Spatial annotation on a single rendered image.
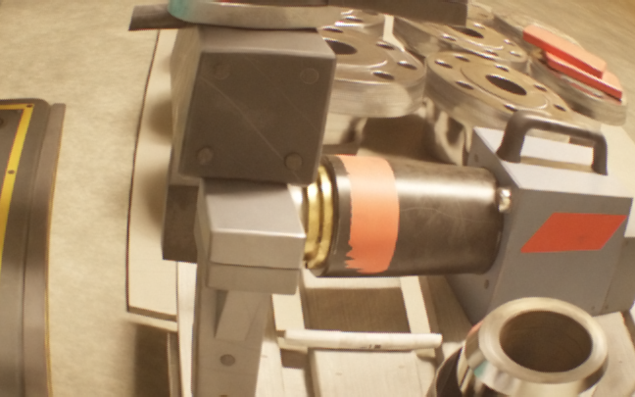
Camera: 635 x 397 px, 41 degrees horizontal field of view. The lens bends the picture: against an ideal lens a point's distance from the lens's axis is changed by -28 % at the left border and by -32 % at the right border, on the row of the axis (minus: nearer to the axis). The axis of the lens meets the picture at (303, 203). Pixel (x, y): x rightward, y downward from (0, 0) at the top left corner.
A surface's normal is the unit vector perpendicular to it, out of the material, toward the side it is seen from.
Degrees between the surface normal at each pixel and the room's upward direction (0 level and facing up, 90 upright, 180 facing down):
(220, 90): 90
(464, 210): 54
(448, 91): 90
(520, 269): 90
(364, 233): 77
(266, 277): 90
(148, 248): 0
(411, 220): 66
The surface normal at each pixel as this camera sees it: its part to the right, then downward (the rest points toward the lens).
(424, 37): -0.69, 0.20
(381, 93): 0.49, 0.44
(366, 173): 0.23, -0.69
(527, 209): 0.24, 0.45
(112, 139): 0.16, -0.89
